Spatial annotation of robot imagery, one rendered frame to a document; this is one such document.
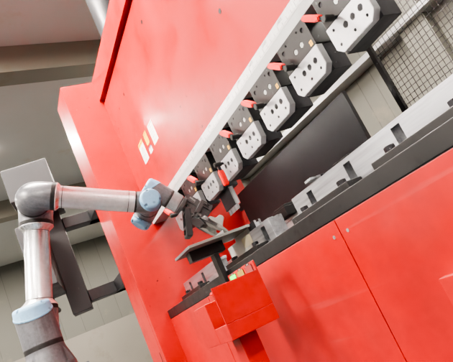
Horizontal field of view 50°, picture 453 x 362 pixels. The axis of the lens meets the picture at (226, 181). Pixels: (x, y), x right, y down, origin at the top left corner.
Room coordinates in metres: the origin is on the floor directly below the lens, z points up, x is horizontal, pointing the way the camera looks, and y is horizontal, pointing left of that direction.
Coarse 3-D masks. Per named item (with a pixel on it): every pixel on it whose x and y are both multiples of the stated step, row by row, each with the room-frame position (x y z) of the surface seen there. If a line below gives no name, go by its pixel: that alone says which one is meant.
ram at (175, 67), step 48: (144, 0) 1.81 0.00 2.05; (192, 0) 1.53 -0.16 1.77; (240, 0) 1.34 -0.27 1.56; (288, 0) 1.19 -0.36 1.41; (144, 48) 1.97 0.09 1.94; (192, 48) 1.65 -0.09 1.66; (240, 48) 1.43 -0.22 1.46; (144, 96) 2.15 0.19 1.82; (192, 96) 1.79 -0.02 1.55; (240, 96) 1.53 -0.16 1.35; (144, 144) 2.36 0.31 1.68; (192, 144) 1.93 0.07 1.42
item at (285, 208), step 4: (284, 204) 1.98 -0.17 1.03; (288, 204) 1.99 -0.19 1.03; (292, 204) 1.99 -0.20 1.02; (280, 208) 2.01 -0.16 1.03; (284, 208) 1.97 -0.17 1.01; (288, 208) 1.97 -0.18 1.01; (292, 208) 1.98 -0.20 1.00; (276, 212) 2.03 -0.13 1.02; (280, 212) 2.00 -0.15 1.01; (284, 212) 1.98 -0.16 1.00; (288, 212) 1.97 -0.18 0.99; (292, 212) 1.98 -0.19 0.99; (284, 216) 1.99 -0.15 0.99; (288, 216) 2.03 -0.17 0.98; (264, 220) 1.96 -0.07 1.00; (284, 220) 2.08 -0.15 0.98
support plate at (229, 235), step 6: (240, 228) 1.83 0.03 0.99; (246, 228) 1.87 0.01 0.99; (222, 234) 1.79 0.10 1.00; (228, 234) 1.81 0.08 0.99; (234, 234) 1.88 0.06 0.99; (204, 240) 1.75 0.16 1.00; (210, 240) 1.76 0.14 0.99; (216, 240) 1.82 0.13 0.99; (222, 240) 1.88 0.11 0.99; (228, 240) 1.95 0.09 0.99; (192, 246) 1.72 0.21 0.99; (198, 246) 1.78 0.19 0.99; (186, 252) 1.78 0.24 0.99; (180, 258) 1.85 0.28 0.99
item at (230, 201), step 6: (222, 192) 1.94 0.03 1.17; (228, 192) 1.90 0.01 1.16; (234, 192) 1.89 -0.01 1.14; (222, 198) 1.96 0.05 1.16; (228, 198) 1.92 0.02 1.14; (234, 198) 1.89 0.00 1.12; (228, 204) 1.94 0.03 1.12; (234, 204) 1.90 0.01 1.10; (228, 210) 1.96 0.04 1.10; (234, 210) 1.93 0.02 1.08
